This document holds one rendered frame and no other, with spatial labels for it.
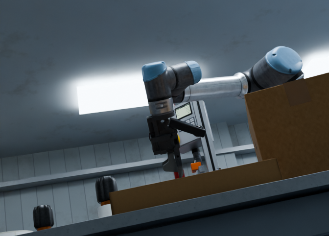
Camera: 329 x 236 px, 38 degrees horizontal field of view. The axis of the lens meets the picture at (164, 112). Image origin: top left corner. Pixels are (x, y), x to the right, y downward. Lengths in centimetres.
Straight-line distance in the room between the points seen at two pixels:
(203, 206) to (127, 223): 11
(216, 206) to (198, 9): 334
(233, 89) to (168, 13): 229
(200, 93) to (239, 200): 96
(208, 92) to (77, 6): 217
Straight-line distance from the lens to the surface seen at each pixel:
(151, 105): 141
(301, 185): 71
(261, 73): 170
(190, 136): 200
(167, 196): 72
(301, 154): 111
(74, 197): 633
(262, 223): 73
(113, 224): 69
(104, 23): 389
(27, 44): 404
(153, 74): 139
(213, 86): 165
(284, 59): 167
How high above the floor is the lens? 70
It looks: 21 degrees up
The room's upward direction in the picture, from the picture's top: 12 degrees counter-clockwise
